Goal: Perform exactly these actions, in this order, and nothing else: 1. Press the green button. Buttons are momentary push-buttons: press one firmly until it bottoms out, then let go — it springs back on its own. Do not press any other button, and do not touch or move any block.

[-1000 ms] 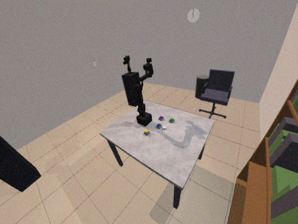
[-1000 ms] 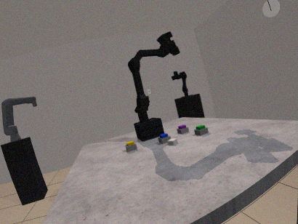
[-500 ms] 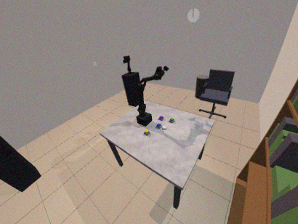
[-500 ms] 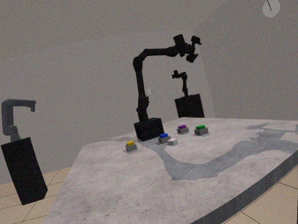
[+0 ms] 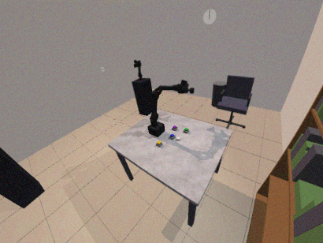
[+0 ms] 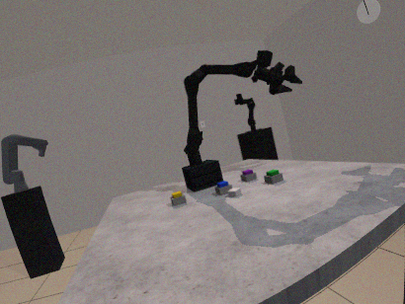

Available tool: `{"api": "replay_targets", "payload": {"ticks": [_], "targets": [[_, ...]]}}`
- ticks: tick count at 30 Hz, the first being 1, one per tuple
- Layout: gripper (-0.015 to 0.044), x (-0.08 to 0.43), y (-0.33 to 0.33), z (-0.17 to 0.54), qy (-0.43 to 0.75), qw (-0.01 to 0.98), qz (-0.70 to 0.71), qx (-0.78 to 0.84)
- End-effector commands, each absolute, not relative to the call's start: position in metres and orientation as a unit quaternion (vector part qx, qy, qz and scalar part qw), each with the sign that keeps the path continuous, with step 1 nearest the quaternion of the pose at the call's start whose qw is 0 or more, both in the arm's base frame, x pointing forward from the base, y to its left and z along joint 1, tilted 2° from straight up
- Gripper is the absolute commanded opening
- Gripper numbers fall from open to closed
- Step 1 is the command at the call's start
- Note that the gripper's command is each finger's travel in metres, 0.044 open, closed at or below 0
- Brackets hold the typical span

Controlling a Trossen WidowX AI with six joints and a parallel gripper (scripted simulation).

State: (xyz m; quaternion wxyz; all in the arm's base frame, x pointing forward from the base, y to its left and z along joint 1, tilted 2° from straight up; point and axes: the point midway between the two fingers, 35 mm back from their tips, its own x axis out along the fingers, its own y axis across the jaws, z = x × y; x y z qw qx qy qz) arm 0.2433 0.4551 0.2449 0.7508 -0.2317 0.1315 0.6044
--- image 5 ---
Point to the blue button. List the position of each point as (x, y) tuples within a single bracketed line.
[(172, 136)]

